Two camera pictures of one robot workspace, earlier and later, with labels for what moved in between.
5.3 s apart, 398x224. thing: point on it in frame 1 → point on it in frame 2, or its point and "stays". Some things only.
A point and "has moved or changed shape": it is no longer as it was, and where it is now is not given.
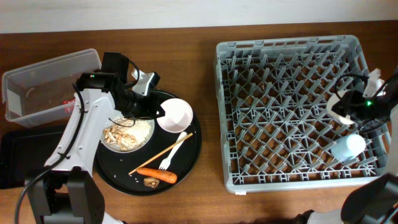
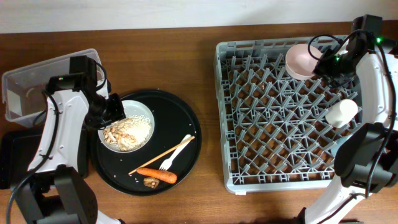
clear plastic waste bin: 42,93 stays
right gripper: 348,103 → 321,70
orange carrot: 164,175 stays
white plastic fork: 165,163 has moved or changed shape
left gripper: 152,102 → 117,113
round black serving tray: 161,163 stays
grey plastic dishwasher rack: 277,132 stays
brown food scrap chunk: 151,182 stays
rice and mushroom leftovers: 129,134 stays
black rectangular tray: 24,151 stays
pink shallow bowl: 178,116 → 299,64
